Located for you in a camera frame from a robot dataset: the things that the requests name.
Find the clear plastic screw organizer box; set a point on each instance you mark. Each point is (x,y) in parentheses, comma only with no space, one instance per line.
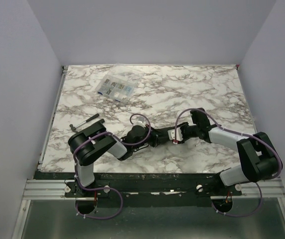
(118,88)

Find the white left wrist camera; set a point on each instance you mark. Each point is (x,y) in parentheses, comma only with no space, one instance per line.
(140,121)

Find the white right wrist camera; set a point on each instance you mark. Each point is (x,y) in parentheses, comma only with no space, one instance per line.
(175,135)

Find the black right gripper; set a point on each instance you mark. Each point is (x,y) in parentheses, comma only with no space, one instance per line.
(184,131)

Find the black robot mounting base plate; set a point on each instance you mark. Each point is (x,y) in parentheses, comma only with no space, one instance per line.
(141,189)

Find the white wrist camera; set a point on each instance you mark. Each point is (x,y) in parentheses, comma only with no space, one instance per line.
(175,135)
(140,121)

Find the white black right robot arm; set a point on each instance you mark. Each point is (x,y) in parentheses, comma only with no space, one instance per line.
(258,157)

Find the dark green folding umbrella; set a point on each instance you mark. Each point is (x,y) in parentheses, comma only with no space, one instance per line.
(159,136)

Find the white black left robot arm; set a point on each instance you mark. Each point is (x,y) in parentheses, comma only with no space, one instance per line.
(88,145)

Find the small steel claw hammer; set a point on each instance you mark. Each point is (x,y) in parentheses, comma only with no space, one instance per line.
(75,127)

